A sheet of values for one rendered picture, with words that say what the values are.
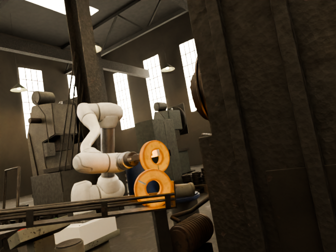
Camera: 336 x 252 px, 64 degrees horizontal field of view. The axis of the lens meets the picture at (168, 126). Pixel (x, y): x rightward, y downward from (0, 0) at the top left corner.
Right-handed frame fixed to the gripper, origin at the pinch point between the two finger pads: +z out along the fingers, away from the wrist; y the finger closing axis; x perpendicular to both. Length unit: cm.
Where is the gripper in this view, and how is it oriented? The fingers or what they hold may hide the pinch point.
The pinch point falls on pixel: (153, 153)
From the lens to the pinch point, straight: 124.7
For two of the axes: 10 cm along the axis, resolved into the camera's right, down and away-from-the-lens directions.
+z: 6.5, -2.3, -7.2
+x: -2.0, -9.7, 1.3
